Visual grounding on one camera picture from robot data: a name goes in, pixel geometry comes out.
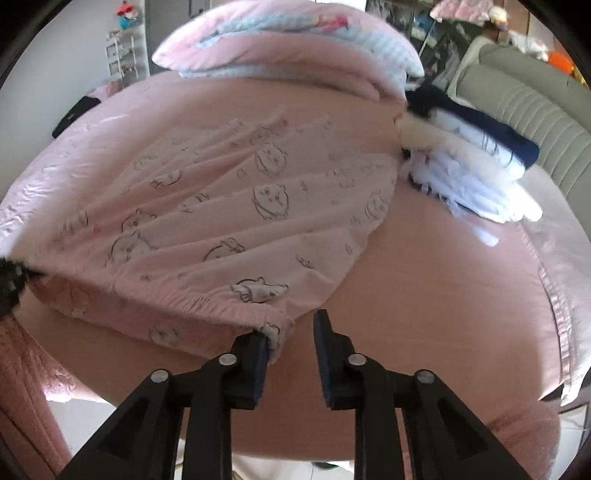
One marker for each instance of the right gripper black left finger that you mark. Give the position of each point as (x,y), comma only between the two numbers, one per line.
(139,439)

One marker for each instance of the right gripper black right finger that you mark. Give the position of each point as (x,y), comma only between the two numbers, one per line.
(406,425)

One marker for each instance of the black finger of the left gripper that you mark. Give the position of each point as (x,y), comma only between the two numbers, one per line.
(14,277)

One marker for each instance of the pink cartoon print pajama pants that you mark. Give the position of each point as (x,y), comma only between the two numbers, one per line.
(212,233)

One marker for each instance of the pink fluffy rug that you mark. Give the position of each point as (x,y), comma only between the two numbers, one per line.
(528,429)

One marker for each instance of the pink bed sheet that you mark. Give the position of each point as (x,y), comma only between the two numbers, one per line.
(460,297)

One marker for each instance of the black bag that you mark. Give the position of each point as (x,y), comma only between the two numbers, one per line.
(82,106)

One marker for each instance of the white shelf rack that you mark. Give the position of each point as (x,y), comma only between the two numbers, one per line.
(125,57)

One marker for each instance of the folded white striped garment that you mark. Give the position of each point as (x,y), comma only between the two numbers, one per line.
(442,176)

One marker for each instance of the folded white printed garment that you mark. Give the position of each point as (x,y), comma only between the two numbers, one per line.
(503,157)

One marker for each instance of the folded cream garment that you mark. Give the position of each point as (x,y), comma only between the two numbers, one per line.
(416,133)

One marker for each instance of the folded navy garment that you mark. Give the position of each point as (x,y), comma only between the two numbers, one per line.
(427,98)

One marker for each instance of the grey padded headboard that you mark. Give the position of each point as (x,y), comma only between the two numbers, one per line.
(539,102)

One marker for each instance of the folded pink checkered duvet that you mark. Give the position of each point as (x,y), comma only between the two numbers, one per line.
(330,44)

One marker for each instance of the dark glass wardrobe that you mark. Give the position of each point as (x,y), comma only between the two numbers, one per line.
(441,44)

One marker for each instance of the white plush toy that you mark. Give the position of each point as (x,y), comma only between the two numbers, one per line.
(528,45)

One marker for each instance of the pink hanging garment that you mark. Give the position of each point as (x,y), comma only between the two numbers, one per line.
(472,11)

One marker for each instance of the red blue wall toy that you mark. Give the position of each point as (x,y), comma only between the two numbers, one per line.
(128,15)

